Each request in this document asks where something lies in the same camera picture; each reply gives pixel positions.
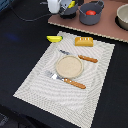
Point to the red toy tomato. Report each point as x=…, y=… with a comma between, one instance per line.
x=90, y=12

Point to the pink toy stove top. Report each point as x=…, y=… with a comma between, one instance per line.
x=106, y=27

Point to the orange toy bread loaf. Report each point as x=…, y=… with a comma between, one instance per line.
x=84, y=41

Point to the yellow toy banana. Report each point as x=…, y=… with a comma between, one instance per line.
x=54, y=38

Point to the wooden handled toy fork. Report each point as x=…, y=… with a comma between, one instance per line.
x=71, y=82

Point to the grey toy cooking pot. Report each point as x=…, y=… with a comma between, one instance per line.
x=96, y=6

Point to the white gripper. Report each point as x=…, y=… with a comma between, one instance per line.
x=54, y=6

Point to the white woven placemat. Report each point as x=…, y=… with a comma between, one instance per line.
x=59, y=98

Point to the yellow toy cheese wedge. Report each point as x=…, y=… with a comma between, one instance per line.
x=72, y=4

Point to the cream bowl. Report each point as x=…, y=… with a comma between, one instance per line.
x=122, y=14

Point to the round wooden plate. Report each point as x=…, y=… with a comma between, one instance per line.
x=69, y=66

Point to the small grey frying pan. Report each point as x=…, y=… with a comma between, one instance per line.
x=64, y=10

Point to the wooden handled toy knife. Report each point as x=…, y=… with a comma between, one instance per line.
x=80, y=56

